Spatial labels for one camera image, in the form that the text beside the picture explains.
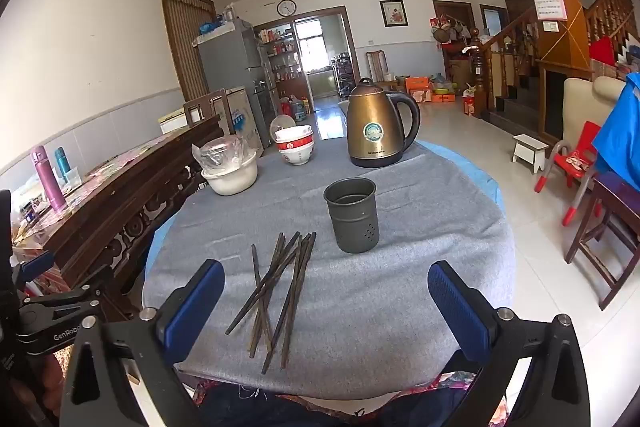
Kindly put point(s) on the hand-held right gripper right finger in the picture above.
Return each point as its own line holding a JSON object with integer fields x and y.
{"x": 457, "y": 307}

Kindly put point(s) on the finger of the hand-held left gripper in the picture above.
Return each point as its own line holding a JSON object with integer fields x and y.
{"x": 60, "y": 332}
{"x": 35, "y": 266}

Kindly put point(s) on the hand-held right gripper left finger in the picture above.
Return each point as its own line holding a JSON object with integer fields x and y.
{"x": 195, "y": 302}

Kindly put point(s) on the group of dark chopsticks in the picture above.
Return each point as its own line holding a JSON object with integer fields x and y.
{"x": 300, "y": 252}

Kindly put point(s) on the grey perforated utensil holder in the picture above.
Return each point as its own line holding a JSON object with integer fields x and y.
{"x": 350, "y": 227}

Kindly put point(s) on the pink thermos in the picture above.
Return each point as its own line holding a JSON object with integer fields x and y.
{"x": 47, "y": 182}

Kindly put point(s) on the grey tablecloth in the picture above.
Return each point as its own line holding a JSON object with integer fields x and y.
{"x": 380, "y": 307}

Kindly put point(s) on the teal thermos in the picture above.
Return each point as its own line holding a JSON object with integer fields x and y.
{"x": 62, "y": 164}

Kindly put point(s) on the dark carved wooden sideboard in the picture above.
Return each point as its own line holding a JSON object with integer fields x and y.
{"x": 125, "y": 207}

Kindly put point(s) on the white plastic basin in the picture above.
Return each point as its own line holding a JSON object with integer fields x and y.
{"x": 230, "y": 182}

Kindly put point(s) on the blue tablecloth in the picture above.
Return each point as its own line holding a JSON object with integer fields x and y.
{"x": 480, "y": 179}

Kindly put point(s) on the plastic-wrapped steel bowl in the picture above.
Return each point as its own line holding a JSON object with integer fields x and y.
{"x": 220, "y": 154}

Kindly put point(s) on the small white stool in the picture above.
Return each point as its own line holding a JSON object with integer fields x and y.
{"x": 530, "y": 142}

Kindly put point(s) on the red child chair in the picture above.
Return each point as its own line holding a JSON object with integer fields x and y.
{"x": 575, "y": 167}

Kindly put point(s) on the dark chair with purple seat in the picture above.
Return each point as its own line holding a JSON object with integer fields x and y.
{"x": 615, "y": 207}

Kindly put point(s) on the white chest freezer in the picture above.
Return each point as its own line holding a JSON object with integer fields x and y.
{"x": 245, "y": 117}

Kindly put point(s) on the white round fan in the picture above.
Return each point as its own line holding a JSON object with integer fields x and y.
{"x": 281, "y": 123}

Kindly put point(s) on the brown wooden chair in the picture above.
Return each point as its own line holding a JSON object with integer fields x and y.
{"x": 205, "y": 98}

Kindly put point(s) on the red gift box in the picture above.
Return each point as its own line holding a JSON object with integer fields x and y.
{"x": 469, "y": 102}

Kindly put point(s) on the gold electric kettle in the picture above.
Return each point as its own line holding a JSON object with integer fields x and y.
{"x": 372, "y": 117}

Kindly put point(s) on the blue water jug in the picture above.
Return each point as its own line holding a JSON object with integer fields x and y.
{"x": 300, "y": 111}

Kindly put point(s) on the orange cardboard box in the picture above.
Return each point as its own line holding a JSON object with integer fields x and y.
{"x": 419, "y": 89}

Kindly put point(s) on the wooden staircase railing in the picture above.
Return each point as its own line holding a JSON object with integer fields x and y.
{"x": 480, "y": 72}

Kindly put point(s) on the blue jacket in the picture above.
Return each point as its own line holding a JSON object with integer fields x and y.
{"x": 620, "y": 132}

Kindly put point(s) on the beige sofa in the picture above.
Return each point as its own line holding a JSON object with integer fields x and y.
{"x": 582, "y": 102}

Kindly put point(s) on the grey refrigerator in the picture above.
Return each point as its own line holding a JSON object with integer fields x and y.
{"x": 230, "y": 62}

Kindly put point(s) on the tall-backed wooden chair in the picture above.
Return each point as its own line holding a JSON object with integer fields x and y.
{"x": 375, "y": 62}

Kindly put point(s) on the shelf of bottles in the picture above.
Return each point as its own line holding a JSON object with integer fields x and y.
{"x": 282, "y": 57}

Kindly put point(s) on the brown slatted door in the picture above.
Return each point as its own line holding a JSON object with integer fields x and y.
{"x": 185, "y": 42}

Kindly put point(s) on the framed flower picture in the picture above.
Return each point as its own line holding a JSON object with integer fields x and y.
{"x": 394, "y": 13}

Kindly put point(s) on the round wall clock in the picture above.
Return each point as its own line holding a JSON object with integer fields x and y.
{"x": 286, "y": 8}

